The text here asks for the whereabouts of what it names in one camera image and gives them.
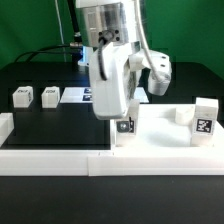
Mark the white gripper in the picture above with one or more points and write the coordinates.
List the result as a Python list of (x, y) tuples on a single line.
[(122, 65)]

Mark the white square table top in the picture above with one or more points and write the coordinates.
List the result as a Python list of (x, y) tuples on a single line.
[(166, 125)]

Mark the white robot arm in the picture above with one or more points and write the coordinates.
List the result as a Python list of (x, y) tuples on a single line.
[(115, 30)]

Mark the white sheet with markers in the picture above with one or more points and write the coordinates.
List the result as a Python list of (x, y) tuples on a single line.
[(84, 95)]

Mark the white U-shaped fence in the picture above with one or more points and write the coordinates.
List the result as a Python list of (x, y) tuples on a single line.
[(114, 162)]

